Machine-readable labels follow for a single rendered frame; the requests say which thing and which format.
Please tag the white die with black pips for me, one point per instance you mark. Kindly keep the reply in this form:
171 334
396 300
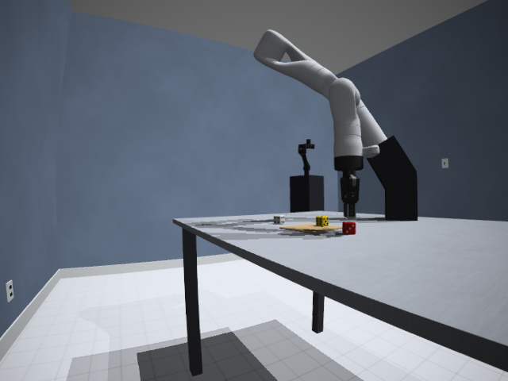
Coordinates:
279 219

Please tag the red die with white pips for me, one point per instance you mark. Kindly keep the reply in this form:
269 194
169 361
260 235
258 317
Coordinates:
348 227

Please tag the tan flat mat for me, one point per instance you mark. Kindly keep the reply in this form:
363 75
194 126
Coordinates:
311 228

